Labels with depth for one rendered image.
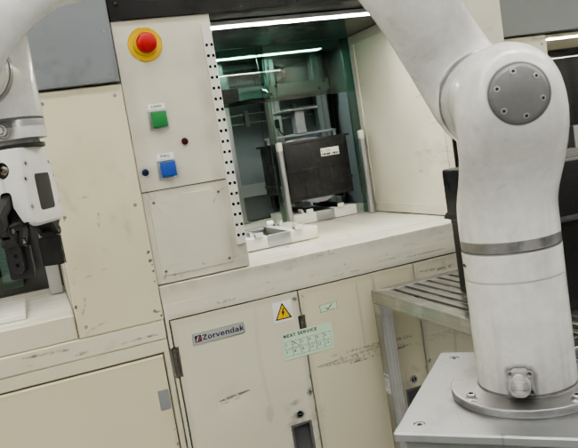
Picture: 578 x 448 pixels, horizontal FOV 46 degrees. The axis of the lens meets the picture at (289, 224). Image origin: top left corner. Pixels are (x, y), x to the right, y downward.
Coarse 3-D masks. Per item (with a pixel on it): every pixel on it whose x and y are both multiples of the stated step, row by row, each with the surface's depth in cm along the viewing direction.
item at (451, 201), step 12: (576, 156) 117; (456, 168) 135; (564, 168) 113; (576, 168) 113; (444, 180) 137; (456, 180) 132; (564, 180) 113; (576, 180) 113; (456, 192) 133; (564, 192) 113; (576, 192) 113; (456, 204) 134; (564, 204) 113; (576, 204) 114; (456, 216) 134; (564, 216) 113; (576, 216) 114
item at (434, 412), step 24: (456, 360) 100; (432, 384) 93; (408, 408) 86; (432, 408) 85; (456, 408) 84; (408, 432) 79; (432, 432) 78; (456, 432) 77; (480, 432) 76; (504, 432) 76; (528, 432) 75; (552, 432) 74; (576, 432) 73
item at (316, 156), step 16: (288, 112) 214; (304, 128) 213; (288, 144) 202; (304, 144) 204; (320, 144) 206; (336, 144) 208; (288, 160) 202; (304, 160) 204; (320, 160) 206; (336, 160) 208; (272, 176) 214; (288, 176) 202; (304, 176) 204; (320, 176) 206; (336, 176) 208; (352, 176) 210; (272, 192) 217; (304, 192) 205; (320, 192) 206; (336, 192) 208; (304, 208) 207
